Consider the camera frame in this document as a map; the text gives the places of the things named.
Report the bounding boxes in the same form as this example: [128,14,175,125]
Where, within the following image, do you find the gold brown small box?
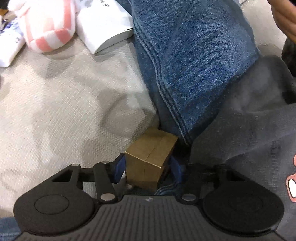
[125,127,179,192]

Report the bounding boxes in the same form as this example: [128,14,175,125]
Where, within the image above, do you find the beige sofa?
[0,0,286,219]

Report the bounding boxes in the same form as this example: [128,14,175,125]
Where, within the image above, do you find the person's right hand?
[268,0,296,43]

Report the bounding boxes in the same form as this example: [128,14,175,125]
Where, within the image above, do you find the white black dog plush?
[0,0,78,53]

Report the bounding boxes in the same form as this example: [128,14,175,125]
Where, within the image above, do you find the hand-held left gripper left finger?
[52,153,127,204]

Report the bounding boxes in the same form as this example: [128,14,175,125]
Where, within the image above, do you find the white box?
[76,0,134,54]

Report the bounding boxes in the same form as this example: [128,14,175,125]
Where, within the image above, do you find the white blue printed tube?
[0,14,25,67]

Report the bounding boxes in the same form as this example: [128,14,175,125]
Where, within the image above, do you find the grey printed sweatshirt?
[190,56,296,241]

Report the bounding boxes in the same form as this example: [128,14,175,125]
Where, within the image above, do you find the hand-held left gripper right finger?
[168,155,245,204]

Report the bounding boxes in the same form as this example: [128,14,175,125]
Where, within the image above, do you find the person's left leg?
[0,217,22,235]

